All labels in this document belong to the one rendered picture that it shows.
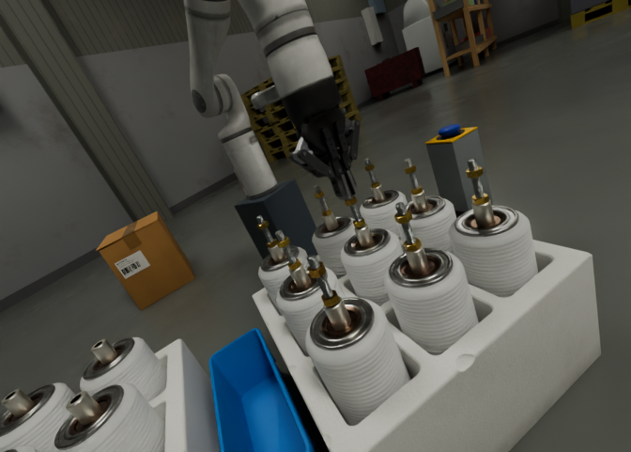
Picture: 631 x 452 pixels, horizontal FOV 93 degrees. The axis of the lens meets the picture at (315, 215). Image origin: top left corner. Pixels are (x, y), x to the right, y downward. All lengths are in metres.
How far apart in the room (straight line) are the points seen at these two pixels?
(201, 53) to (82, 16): 3.11
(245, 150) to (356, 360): 0.63
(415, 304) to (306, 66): 0.30
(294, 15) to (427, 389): 0.43
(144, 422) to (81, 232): 2.88
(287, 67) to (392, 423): 0.39
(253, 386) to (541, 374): 0.51
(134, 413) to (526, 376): 0.48
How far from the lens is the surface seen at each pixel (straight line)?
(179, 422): 0.51
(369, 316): 0.35
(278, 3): 0.41
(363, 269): 0.46
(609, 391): 0.60
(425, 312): 0.38
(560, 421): 0.57
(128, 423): 0.48
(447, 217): 0.51
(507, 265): 0.45
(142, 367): 0.58
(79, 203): 3.31
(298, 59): 0.40
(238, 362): 0.70
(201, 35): 0.77
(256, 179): 0.84
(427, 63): 7.48
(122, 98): 3.62
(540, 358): 0.49
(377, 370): 0.35
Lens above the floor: 0.48
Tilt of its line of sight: 19 degrees down
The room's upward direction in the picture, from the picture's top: 24 degrees counter-clockwise
